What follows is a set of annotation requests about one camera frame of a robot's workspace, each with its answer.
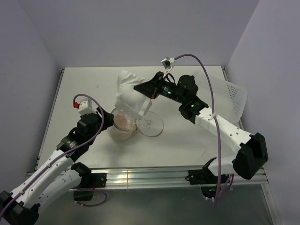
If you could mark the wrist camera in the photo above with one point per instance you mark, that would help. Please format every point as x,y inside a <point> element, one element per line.
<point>84,107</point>
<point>168,65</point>

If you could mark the clear plastic perforated basket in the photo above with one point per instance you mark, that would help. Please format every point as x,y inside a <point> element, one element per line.
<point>229,99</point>

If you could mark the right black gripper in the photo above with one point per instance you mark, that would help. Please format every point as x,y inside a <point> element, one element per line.
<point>152,88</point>

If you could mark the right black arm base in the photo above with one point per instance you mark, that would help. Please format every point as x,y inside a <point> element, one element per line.
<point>201,178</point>

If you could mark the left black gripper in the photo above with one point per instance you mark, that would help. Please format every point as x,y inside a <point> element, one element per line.
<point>108,121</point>

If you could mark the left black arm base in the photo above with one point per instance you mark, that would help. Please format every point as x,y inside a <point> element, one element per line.
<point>88,188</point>

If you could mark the white garment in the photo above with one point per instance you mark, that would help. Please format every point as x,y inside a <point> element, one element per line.
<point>128,100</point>

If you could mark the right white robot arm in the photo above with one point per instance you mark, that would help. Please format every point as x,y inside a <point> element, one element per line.
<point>249,151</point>

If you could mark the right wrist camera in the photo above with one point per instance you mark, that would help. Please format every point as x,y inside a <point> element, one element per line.
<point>168,65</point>

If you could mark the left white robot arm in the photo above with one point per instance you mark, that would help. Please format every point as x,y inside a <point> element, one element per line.
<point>60,173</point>

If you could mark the pink bra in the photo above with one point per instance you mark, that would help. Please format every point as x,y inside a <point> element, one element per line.
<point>123,122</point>

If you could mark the white mesh laundry bag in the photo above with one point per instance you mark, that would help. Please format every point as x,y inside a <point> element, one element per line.
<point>150,125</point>

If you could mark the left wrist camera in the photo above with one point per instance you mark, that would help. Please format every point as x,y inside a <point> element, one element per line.
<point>84,107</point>

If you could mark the aluminium rail frame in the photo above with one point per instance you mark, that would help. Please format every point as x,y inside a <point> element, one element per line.
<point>157,177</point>

